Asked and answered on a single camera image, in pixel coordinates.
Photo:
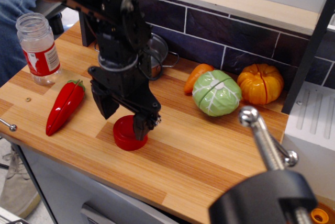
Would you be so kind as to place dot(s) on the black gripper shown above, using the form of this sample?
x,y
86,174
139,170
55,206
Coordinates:
x,y
134,95

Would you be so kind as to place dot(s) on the red plastic cap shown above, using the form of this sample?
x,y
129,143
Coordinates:
x,y
124,135

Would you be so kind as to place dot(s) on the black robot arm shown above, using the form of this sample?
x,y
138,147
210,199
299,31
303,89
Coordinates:
x,y
117,18

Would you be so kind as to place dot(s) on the clear plastic spice container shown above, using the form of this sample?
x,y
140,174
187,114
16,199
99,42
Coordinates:
x,y
37,42

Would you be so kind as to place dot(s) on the red toy chili pepper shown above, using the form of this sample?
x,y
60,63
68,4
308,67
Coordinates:
x,y
67,101

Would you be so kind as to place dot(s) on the small steel pot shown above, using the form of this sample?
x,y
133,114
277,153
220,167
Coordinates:
x,y
159,51

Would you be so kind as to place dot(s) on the orange toy carrot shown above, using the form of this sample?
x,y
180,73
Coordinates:
x,y
195,74

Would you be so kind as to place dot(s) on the green toy cabbage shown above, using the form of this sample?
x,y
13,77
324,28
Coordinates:
x,y
216,94

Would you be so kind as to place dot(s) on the small metal knob rod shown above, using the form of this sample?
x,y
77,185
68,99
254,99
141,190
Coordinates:
x,y
12,127

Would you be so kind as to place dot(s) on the beige shoe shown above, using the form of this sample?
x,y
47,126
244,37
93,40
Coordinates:
x,y
19,195

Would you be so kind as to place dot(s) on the wooden shelf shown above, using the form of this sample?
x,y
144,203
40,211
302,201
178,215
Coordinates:
x,y
266,12

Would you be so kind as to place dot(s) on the orange toy pumpkin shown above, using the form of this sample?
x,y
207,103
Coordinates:
x,y
260,84

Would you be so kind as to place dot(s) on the blue jeans leg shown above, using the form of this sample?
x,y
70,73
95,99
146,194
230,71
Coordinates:
x,y
12,57

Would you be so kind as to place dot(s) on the black metal clamp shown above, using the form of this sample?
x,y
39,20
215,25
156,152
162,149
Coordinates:
x,y
278,195

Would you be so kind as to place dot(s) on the white sink drainer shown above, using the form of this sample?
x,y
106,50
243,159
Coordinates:
x,y
312,116

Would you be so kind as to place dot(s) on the orange clamp pad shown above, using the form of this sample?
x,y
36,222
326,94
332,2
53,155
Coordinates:
x,y
319,216

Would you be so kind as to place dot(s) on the silver drawer handle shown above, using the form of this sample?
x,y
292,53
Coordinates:
x,y
91,215

